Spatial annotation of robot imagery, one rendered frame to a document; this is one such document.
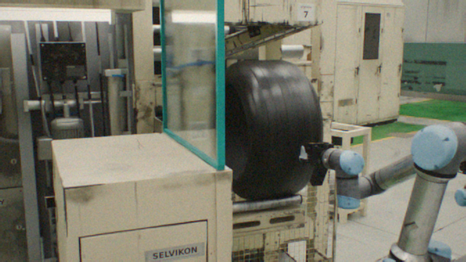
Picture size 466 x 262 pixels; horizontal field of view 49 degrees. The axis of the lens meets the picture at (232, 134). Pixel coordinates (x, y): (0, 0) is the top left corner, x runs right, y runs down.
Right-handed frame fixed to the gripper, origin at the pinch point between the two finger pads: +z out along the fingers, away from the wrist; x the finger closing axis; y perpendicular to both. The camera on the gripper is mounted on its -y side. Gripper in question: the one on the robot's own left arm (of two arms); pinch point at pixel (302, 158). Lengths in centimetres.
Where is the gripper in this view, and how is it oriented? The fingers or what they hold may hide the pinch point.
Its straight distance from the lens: 200.1
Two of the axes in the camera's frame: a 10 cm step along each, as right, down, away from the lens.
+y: -0.4, -10.0, -0.8
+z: -3.6, -0.6, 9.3
